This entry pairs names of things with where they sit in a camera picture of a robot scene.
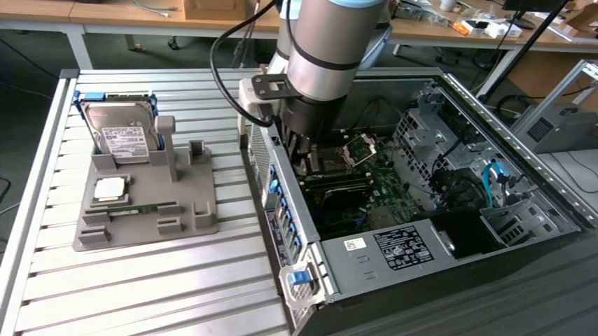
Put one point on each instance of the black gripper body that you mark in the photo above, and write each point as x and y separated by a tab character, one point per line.
303	119

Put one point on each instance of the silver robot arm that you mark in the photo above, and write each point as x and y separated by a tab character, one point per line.
322	45

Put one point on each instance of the CPU socket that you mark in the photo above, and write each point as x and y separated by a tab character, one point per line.
334	162

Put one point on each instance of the metal socket cover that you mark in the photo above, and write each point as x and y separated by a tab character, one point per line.
360	147

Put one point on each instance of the open PC case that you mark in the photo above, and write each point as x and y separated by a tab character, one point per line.
281	168

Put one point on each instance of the green motherboard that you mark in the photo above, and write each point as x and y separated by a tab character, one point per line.
388	182

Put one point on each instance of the grey chipset heatsink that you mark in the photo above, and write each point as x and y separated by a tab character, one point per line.
390	213

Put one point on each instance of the black caster wheel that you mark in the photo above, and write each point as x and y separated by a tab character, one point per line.
174	43

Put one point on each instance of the brown cardboard box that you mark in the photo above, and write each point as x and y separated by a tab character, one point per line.
215	8

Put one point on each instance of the grey parts rack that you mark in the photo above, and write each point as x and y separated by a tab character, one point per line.
150	189

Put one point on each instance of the hard disk with blue carrier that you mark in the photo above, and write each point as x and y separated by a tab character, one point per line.
117	122

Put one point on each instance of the orange and white box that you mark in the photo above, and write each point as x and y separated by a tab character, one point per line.
462	28

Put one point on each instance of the grey power supply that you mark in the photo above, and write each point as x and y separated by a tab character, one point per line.
365	266

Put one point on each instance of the green RAM stick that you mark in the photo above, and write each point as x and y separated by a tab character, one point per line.
133	209

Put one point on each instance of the white cup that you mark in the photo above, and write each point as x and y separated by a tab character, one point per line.
448	4

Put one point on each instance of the blue case latch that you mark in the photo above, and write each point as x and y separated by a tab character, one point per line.
299	278

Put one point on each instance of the silver CPU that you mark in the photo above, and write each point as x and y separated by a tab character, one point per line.
110	189

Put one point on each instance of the black slanted pole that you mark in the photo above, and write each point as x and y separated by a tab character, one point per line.
528	45

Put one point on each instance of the grey disk bay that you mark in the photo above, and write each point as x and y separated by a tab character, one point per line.
514	224

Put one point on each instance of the cluttered wooden desk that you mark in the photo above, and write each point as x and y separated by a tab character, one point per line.
537	43

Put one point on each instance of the grey equipment cabinet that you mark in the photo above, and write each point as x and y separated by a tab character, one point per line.
561	133

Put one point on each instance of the black monitor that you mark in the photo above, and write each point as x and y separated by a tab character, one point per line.
528	4

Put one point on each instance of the long wooden desk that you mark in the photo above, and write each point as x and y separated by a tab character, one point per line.
47	10

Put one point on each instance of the folded brown cardboard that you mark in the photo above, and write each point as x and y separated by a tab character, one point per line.
584	19

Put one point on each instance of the aluminium profile frame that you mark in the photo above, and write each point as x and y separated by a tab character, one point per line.
566	84

